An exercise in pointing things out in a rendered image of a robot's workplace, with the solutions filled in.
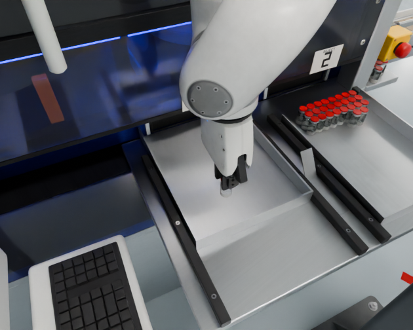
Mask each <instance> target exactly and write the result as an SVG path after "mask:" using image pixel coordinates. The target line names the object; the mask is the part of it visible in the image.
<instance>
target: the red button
mask: <svg viewBox="0 0 413 330"><path fill-rule="evenodd" d="M411 50H412V47H411V45H410V44H408V43H406V42H405V43H402V44H401V45H399V46H398V48H397V49H396V51H395V56H396V57H398V58H405V57H406V56H408V54H409V53H410V51H411Z"/></svg>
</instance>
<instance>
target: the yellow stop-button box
mask: <svg viewBox="0 0 413 330"><path fill-rule="evenodd" d="M411 36H412V32H411V31H409V30H407V29H405V28H403V27H401V26H399V25H397V24H396V23H394V22H393V23H392V25H391V27H390V30H389V33H388V34H387V37H386V39H385V42H384V44H383V47H382V49H381V51H380V54H379V56H378V59H379V60H381V61H383V62H386V61H388V60H392V59H395V58H397V57H396V56H395V51H396V49H397V48H398V46H399V45H401V44H402V43H405V42H406V43H408V42H409V40H410V38H411Z"/></svg>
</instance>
